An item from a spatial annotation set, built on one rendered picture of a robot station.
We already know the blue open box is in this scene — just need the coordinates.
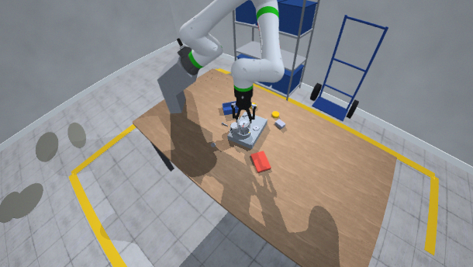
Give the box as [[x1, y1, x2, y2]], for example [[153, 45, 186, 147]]
[[223, 102, 239, 115]]

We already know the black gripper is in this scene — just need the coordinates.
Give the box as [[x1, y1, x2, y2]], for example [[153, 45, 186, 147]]
[[231, 99, 257, 128]]

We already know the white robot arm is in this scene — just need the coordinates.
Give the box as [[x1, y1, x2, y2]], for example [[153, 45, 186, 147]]
[[177, 0, 285, 100]]

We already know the silver gear with red arrow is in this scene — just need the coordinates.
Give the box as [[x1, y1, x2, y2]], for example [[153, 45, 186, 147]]
[[239, 120, 249, 130]]

